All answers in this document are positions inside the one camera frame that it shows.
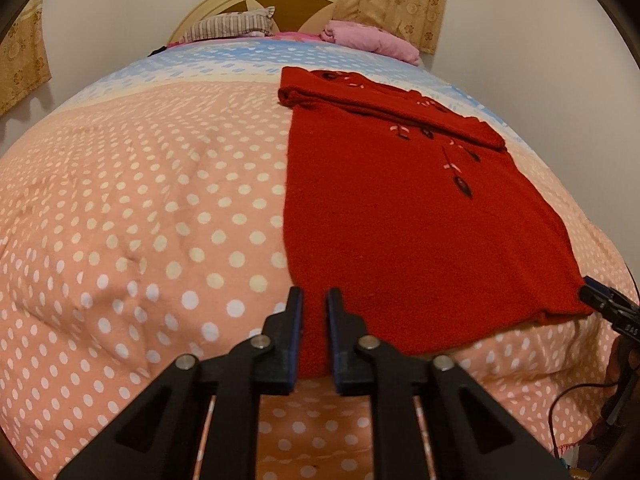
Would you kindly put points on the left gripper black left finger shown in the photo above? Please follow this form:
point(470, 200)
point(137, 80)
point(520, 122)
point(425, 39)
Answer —
point(276, 363)

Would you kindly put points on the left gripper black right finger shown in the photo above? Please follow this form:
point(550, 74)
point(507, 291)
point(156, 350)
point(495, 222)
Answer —
point(352, 366)

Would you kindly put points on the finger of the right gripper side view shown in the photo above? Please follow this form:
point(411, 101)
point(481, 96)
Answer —
point(620, 311)

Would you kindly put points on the red embroidered knit sweater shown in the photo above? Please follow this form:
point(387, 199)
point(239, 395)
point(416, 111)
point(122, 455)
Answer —
point(418, 215)

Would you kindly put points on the person's right hand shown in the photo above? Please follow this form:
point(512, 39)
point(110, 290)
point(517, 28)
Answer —
point(621, 409)

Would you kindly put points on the polka dot bed quilt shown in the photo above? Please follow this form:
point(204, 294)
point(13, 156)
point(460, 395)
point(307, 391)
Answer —
point(144, 219)

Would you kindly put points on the pink folded blanket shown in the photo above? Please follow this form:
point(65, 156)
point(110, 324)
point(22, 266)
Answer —
point(370, 39)

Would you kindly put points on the striped pillow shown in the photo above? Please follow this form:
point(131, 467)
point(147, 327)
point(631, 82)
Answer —
point(253, 23)

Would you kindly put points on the cream wooden headboard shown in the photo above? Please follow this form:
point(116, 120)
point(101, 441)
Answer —
point(304, 16)

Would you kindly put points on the beige floral side curtain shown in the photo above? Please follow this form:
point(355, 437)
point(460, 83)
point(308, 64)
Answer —
point(24, 61)

